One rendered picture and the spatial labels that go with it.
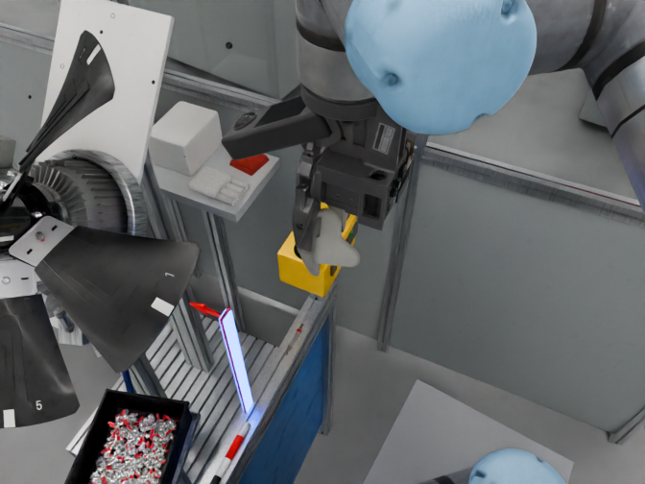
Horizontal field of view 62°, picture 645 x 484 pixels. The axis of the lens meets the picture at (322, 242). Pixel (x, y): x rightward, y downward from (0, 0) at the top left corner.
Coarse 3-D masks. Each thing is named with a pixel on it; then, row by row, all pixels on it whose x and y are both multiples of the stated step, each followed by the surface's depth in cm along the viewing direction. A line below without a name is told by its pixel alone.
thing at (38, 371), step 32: (0, 320) 92; (32, 320) 94; (0, 352) 92; (32, 352) 94; (0, 384) 93; (32, 384) 95; (64, 384) 97; (0, 416) 94; (32, 416) 95; (64, 416) 96
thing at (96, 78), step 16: (80, 48) 88; (80, 64) 84; (96, 64) 80; (64, 80) 91; (80, 80) 82; (96, 80) 78; (112, 80) 77; (64, 96) 83; (80, 96) 79; (96, 96) 77; (112, 96) 76; (64, 112) 80; (80, 112) 78; (48, 128) 83; (64, 128) 79; (32, 144) 87; (48, 144) 80; (32, 160) 82
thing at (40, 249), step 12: (48, 216) 92; (36, 228) 90; (48, 228) 90; (60, 228) 90; (72, 228) 91; (24, 240) 88; (36, 240) 88; (48, 240) 89; (12, 252) 86; (24, 252) 87; (36, 252) 87; (48, 252) 87; (36, 264) 86
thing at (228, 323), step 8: (224, 320) 78; (232, 320) 81; (232, 328) 82; (232, 336) 83; (232, 344) 84; (232, 352) 85; (240, 352) 89; (240, 360) 90; (240, 368) 91; (240, 376) 92; (240, 384) 94; (248, 384) 98; (248, 392) 99; (248, 400) 101; (248, 408) 102
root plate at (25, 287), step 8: (0, 264) 92; (8, 264) 92; (16, 264) 93; (24, 264) 94; (0, 272) 92; (8, 272) 93; (16, 272) 93; (24, 272) 94; (32, 272) 94; (0, 280) 92; (16, 280) 93; (24, 280) 94; (32, 280) 95; (0, 288) 92; (8, 288) 93; (16, 288) 93; (24, 288) 94; (32, 288) 95; (0, 296) 92; (8, 296) 93; (16, 296) 93
